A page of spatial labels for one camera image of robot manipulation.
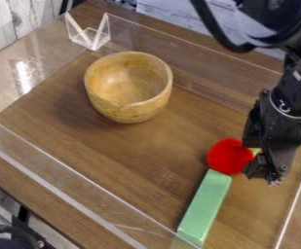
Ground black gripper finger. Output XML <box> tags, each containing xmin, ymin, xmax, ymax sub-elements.
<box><xmin>242</xmin><ymin>149</ymin><xmax>294</xmax><ymax>185</ymax></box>
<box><xmin>242</xmin><ymin>113</ymin><xmax>262</xmax><ymax>148</ymax></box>

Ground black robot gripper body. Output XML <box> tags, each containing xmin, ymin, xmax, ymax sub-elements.
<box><xmin>247</xmin><ymin>89</ymin><xmax>301</xmax><ymax>163</ymax></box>

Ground red felt strawberry toy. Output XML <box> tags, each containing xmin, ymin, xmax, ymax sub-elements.
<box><xmin>206</xmin><ymin>138</ymin><xmax>262</xmax><ymax>175</ymax></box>

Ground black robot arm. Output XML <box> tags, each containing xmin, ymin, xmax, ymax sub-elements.
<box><xmin>188</xmin><ymin>0</ymin><xmax>301</xmax><ymax>185</ymax></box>

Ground green rectangular block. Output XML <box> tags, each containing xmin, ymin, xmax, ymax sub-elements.
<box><xmin>176</xmin><ymin>169</ymin><xmax>231</xmax><ymax>247</ymax></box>

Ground wooden bowl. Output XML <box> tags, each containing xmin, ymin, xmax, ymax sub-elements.
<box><xmin>83</xmin><ymin>52</ymin><xmax>174</xmax><ymax>124</ymax></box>

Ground black table clamp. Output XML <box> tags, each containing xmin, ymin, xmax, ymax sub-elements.
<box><xmin>12</xmin><ymin>206</ymin><xmax>56</xmax><ymax>249</ymax></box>

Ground clear acrylic tray wall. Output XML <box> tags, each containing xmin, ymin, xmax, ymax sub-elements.
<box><xmin>0</xmin><ymin>111</ymin><xmax>200</xmax><ymax>249</ymax></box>

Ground clear acrylic corner bracket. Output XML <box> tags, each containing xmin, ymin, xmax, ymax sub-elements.
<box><xmin>64</xmin><ymin>13</ymin><xmax>111</xmax><ymax>51</ymax></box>

